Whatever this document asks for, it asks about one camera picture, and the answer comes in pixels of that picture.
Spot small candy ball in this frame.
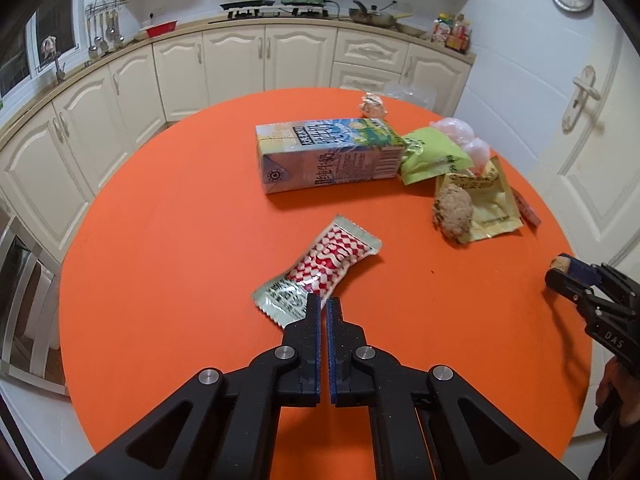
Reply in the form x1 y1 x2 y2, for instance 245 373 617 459
359 92 387 118

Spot row of cream base cabinets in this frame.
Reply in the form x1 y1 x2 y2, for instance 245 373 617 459
0 25 473 271

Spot brown food lump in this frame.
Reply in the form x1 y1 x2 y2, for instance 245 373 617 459
432 183 475 245

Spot clear plastic bag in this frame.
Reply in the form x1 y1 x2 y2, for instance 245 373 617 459
430 117 476 146

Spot person's right forearm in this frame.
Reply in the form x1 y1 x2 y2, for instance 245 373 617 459
587 425 640 480

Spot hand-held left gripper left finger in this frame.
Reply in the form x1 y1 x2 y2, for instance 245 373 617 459
65 294 322 480

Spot white panel door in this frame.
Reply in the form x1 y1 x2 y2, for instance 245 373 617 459
520 10 640 441

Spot white plastic bag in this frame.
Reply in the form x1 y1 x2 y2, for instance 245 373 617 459
462 137 492 176

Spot yellow snack packet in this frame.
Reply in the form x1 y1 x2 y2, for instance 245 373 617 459
435 157 525 243

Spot green snack packet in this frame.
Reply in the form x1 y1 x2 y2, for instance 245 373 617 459
400 127 473 186

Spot black griddle pan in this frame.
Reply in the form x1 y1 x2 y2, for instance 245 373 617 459
220 0 277 12

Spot gas stove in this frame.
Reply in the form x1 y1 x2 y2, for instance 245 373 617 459
227 7 333 20

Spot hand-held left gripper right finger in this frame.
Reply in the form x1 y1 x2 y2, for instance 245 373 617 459
327 296 578 480

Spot cluster of condiment bottles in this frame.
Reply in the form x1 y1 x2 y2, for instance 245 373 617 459
431 12 473 53

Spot steel wok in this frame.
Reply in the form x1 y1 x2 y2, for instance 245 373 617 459
348 0 401 27

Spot hanging utensil rack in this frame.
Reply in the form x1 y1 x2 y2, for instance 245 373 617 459
85 0 132 58

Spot kitchen window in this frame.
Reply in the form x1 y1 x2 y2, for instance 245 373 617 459
0 0 83 101

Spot round orange table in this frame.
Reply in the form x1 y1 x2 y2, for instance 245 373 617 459
57 87 593 480

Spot metal door handle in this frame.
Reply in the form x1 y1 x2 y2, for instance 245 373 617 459
561 66 601 131

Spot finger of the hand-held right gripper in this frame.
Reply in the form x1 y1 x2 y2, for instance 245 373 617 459
546 272 593 306
565 259 601 286

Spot red wrapper strip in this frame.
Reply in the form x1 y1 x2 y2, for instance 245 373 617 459
515 191 542 226

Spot clear rice bag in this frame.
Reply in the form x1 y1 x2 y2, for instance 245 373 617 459
384 82 438 110

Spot milk carton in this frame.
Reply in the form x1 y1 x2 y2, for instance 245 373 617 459
256 119 407 195

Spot red white snack wrapper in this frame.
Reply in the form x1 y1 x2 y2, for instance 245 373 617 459
251 215 383 330

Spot person's right hand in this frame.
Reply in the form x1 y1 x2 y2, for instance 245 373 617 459
595 360 640 431

